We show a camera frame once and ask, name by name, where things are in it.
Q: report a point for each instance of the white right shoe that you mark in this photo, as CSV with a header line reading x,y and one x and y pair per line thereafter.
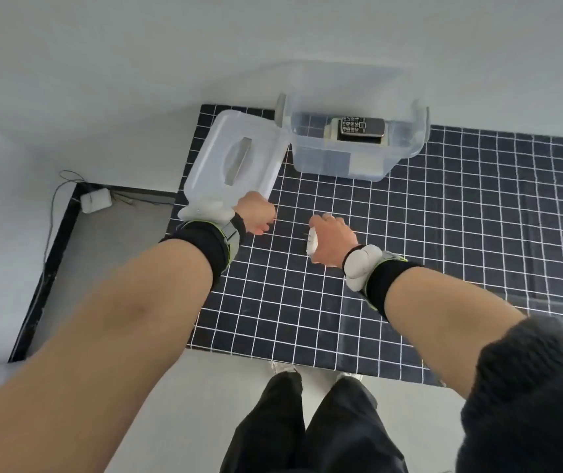
x,y
353,376

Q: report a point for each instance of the dark grey sleeve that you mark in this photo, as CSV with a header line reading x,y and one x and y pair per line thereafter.
x,y
537,403

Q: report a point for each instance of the white left shoe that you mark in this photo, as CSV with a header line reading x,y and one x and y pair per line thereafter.
x,y
284,368

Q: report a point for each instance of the black left wristband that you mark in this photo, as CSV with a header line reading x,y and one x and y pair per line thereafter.
x,y
202,246

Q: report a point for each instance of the person's right hand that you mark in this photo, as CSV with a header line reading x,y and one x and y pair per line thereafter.
x,y
335,241

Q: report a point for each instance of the white left wrist tracker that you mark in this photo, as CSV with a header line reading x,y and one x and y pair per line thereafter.
x,y
205,211

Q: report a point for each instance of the person's left fingers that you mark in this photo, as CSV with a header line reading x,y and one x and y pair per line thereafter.
x,y
266,219

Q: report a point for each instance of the person's left forearm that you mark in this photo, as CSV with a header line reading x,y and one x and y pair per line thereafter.
x,y
99,339

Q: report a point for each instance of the clear plastic storage box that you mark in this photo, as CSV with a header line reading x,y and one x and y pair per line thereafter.
x,y
340,157

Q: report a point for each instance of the white right wrist tracker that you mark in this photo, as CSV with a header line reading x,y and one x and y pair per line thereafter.
x,y
362,265

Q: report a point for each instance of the white wrist tracker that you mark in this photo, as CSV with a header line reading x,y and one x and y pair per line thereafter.
x,y
205,211
362,265

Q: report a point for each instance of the white shoe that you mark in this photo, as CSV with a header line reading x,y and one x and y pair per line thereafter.
x,y
284,368
353,376

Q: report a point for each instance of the white power adapter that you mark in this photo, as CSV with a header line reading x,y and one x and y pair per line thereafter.
x,y
95,200

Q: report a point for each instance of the person's right thumb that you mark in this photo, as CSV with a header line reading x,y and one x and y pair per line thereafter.
x,y
320,257

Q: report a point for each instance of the white plug adapter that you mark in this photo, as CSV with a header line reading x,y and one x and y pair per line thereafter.
x,y
312,240

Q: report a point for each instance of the black trousers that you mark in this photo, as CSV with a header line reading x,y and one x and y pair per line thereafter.
x,y
311,433

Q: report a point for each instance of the black floor edge strip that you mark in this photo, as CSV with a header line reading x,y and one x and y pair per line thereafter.
x,y
47,270

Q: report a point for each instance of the black wristband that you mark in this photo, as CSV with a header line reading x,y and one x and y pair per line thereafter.
x,y
202,246
390,285

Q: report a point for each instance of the person's left hand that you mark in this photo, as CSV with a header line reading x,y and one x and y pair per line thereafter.
x,y
254,210

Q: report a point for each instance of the black keypad phone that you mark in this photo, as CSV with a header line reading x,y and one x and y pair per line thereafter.
x,y
361,127

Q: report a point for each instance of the black white-grid tablecloth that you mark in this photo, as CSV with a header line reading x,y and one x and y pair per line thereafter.
x,y
459,251

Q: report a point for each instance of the black right wristband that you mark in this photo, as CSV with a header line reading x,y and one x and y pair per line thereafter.
x,y
390,285

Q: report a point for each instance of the beige phone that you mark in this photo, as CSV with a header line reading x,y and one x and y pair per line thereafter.
x,y
333,130

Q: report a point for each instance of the person's right forearm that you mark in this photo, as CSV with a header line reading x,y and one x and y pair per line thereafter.
x,y
446,322

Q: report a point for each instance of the clear plastic box lid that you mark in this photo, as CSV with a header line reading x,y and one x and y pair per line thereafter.
x,y
232,157

